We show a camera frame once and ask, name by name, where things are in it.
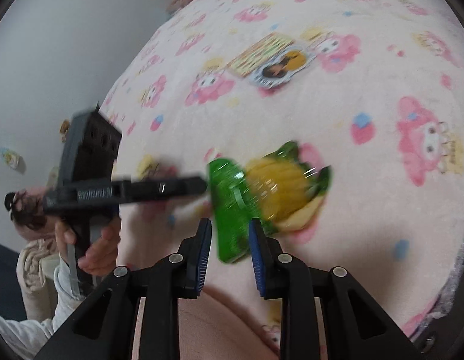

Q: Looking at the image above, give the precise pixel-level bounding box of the green snack packet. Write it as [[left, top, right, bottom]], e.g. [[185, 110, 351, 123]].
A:
[[208, 158, 275, 263]]

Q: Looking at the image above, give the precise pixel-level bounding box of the cartoon character sticker pack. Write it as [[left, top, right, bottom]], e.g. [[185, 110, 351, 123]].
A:
[[248, 45, 317, 89]]

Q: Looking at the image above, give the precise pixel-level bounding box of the pink cartoon bed blanket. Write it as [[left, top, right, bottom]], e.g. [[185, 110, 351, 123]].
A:
[[101, 0, 464, 341]]

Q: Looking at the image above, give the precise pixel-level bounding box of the yellow printed card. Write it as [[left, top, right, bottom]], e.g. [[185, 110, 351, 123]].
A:
[[226, 32, 295, 77]]

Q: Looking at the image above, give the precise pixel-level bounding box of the black cardboard shoe box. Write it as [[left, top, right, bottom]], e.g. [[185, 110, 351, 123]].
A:
[[415, 273, 464, 359]]

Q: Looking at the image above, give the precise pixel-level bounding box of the yellow snack packet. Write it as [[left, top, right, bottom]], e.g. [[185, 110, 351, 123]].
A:
[[245, 141, 333, 233]]

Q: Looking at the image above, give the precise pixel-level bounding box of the person left hand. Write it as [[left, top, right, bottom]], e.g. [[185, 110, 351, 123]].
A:
[[55, 216, 121, 276]]

